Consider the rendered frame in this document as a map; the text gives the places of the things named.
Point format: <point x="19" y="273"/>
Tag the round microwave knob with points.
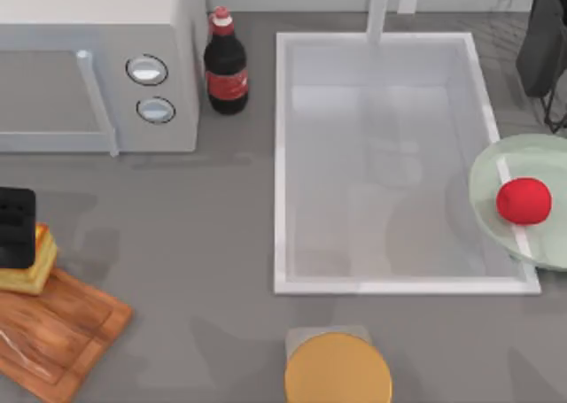
<point x="146" y="69"/>
<point x="155" y="110"/>

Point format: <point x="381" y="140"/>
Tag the tall white tap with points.
<point x="377" y="13"/>

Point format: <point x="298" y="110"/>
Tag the white sink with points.
<point x="381" y="164"/>

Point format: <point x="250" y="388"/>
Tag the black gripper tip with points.
<point x="17" y="226"/>

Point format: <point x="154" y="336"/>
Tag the pale microwave oven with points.
<point x="186" y="4"/>

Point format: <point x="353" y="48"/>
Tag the pale microwave door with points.
<point x="40" y="93"/>

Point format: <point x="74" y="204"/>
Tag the dark bottle with red label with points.
<point x="226" y="73"/>

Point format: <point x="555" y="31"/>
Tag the red apple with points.
<point x="523" y="200"/>

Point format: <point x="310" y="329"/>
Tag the pale green plate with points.
<point x="489" y="177"/>

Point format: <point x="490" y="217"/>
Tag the wooden cutting board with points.
<point x="53" y="332"/>

